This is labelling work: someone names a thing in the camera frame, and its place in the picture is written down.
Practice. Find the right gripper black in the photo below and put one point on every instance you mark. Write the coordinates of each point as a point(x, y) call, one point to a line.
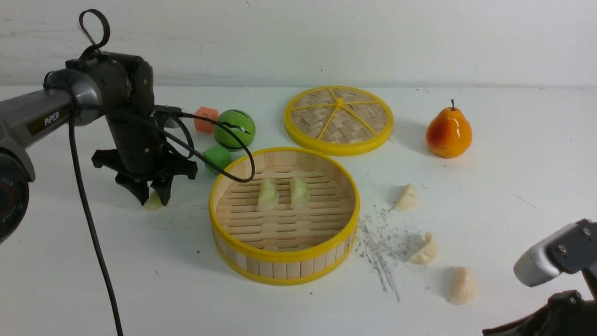
point(565, 313)

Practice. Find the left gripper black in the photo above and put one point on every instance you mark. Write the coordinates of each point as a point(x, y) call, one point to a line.
point(127, 100)

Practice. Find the green dumpling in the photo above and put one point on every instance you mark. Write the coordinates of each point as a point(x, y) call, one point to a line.
point(268, 195)
point(299, 193)
point(153, 203)

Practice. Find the white dumpling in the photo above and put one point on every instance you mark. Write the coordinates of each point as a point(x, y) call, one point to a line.
point(408, 199)
point(427, 253)
point(464, 288)

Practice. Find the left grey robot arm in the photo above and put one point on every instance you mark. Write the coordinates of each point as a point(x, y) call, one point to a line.
point(67, 96)

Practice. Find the bamboo steamer tray yellow rim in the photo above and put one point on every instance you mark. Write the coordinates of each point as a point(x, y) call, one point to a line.
point(284, 246)

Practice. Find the bamboo steamer lid yellow rim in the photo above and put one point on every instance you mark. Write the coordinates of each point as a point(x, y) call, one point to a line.
point(338, 120)

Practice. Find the green foam cube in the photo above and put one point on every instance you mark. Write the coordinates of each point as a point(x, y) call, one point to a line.
point(219, 155)

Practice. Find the orange foam cube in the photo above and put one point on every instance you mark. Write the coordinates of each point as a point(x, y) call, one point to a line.
point(203, 125)

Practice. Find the green toy watermelon ball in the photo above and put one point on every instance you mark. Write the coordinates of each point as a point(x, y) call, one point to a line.
point(237, 130)

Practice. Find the orange toy pear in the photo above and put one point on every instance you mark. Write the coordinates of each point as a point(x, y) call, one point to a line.
point(449, 134)

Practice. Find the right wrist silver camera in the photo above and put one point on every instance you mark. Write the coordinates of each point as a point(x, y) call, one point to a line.
point(550, 257)

